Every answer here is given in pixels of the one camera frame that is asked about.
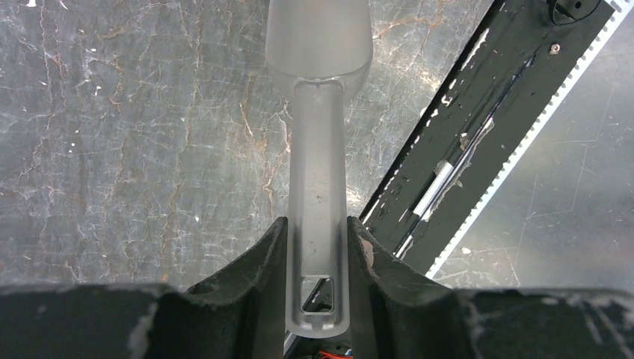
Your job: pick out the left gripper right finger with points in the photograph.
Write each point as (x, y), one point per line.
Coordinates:
(396, 312)

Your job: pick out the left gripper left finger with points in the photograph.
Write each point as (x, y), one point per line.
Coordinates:
(237, 312)

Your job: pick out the clear plastic scoop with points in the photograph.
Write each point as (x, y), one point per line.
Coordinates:
(319, 54)

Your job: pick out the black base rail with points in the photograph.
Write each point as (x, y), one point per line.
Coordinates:
(519, 64)

